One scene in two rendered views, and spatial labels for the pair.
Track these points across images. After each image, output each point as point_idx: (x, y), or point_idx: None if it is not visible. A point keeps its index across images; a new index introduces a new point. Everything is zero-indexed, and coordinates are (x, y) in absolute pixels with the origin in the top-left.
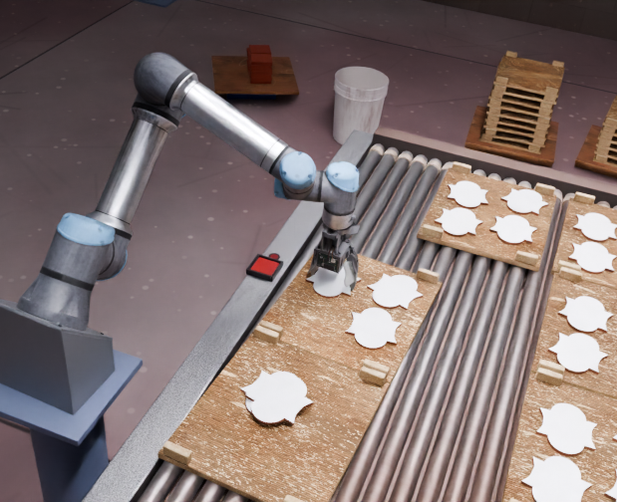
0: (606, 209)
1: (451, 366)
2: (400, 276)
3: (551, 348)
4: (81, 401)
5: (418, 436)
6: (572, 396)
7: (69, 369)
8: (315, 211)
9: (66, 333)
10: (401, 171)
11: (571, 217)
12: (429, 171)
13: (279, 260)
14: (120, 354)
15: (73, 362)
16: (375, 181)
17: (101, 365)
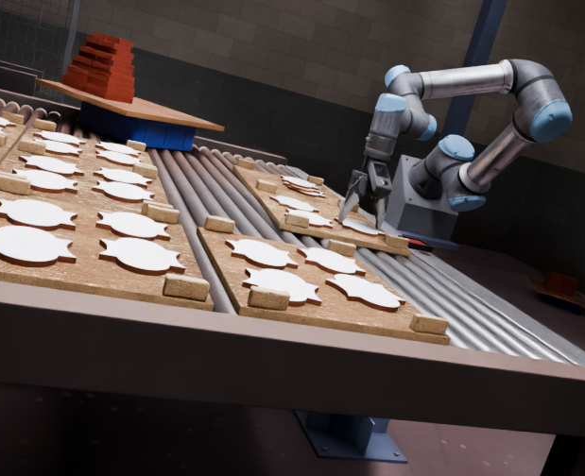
0: (129, 285)
1: (221, 196)
2: (318, 223)
3: (149, 179)
4: (385, 216)
5: (213, 178)
6: (119, 167)
7: (392, 184)
8: (468, 285)
9: (401, 159)
10: (493, 341)
11: (190, 272)
12: (466, 341)
13: (413, 243)
14: (407, 234)
15: (394, 183)
16: (487, 319)
17: (396, 210)
